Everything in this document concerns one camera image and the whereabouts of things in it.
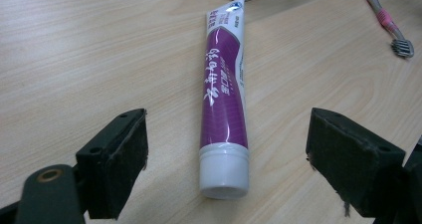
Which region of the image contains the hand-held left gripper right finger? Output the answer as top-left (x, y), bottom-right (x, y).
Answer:
top-left (305, 107), bottom-right (407, 218)

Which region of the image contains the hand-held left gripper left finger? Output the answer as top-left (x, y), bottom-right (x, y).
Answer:
top-left (75, 108), bottom-right (149, 220)

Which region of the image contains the purple and white toothpaste tube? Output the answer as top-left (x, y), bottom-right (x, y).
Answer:
top-left (198, 0), bottom-right (251, 200)

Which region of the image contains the pink and grey toothbrush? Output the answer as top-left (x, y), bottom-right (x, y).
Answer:
top-left (363, 0), bottom-right (415, 59)

